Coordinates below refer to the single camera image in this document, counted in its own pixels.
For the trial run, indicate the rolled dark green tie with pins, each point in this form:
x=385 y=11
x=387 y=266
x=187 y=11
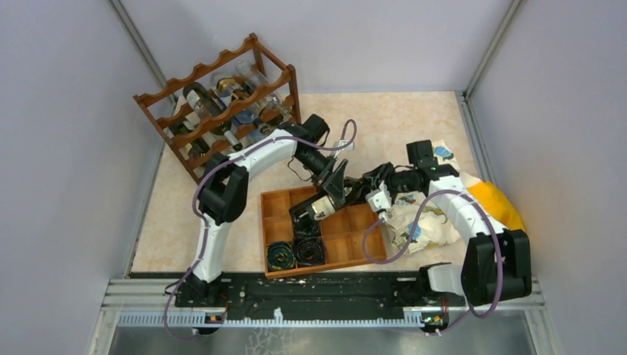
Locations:
x=279 y=256

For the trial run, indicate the dinosaur print white cloth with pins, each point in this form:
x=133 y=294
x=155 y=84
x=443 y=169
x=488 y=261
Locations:
x=434 y=228

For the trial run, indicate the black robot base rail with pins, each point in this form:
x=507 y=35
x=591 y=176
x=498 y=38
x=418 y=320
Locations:
x=380 y=299

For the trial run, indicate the dark wine bottle grey label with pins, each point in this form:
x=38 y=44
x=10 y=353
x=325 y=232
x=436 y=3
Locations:
x=206 y=107

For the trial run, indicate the clear glass bottle back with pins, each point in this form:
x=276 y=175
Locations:
x=253 y=78

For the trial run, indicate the yellow cloth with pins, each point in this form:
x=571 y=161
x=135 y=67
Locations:
x=497 y=204

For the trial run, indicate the brown wooden wine rack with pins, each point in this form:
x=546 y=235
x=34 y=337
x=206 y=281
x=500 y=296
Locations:
x=181 y=128

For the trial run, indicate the dark wine bottle beige label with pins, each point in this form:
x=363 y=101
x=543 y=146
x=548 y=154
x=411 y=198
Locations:
x=271 y=107

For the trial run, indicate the rolled dark blue tie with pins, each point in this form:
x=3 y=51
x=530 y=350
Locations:
x=309 y=251

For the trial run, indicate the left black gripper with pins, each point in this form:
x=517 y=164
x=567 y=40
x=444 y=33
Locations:
x=332 y=183

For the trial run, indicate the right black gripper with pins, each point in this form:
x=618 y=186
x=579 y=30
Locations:
x=380 y=174

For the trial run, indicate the blue square glass bottle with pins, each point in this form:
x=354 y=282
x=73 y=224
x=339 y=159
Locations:
x=245 y=117

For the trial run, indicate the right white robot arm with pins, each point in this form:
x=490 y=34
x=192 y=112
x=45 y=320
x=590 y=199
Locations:
x=496 y=264

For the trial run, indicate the wooden compartment tray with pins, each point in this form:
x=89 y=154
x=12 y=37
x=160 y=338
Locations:
x=342 y=232

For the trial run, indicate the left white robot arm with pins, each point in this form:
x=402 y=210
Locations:
x=221 y=196

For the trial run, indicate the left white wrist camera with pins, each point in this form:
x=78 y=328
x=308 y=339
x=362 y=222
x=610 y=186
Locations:
x=340 y=146

